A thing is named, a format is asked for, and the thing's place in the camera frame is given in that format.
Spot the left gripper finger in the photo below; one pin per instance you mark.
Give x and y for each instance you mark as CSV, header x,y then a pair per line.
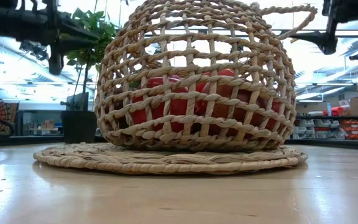
x,y
76,31
76,43

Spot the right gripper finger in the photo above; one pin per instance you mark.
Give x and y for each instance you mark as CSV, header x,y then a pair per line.
x,y
312,36

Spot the red tomato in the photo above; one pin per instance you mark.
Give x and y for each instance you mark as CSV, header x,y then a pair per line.
x,y
227,73

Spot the purple grapes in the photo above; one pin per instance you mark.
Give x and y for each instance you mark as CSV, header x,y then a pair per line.
x,y
175,76

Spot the glossy dark red fruit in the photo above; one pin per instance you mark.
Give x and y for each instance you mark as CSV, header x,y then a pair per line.
x,y
225,109

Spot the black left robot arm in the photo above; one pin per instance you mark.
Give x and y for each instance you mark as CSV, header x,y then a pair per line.
x,y
11,25

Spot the woven straw basket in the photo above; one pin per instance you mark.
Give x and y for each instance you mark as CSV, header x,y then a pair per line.
x,y
166,141

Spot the black ceiling fixture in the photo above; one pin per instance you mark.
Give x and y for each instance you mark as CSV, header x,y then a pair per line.
x,y
36,51

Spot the dark background monitor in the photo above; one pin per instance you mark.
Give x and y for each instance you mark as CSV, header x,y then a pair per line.
x,y
76,102

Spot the blue bottle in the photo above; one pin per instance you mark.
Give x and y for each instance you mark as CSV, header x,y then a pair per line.
x,y
329,109

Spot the red background object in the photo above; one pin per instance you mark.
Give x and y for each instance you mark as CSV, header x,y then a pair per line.
x,y
336,111

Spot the green potted plant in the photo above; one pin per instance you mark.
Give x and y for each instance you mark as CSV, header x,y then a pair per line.
x,y
79,124

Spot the background shelf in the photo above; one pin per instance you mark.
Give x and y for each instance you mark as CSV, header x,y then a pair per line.
x,y
42,124

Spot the storage shelf with bins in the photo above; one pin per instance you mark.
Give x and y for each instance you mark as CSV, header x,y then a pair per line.
x,y
322,129

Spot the orange patterned cloth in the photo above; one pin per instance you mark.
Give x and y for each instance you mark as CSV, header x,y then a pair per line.
x,y
2,116

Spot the round woven straw mat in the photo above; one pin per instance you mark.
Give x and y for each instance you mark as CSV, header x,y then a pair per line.
x,y
166,163

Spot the black ceiling camera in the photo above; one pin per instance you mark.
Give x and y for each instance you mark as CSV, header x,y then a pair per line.
x,y
356,56

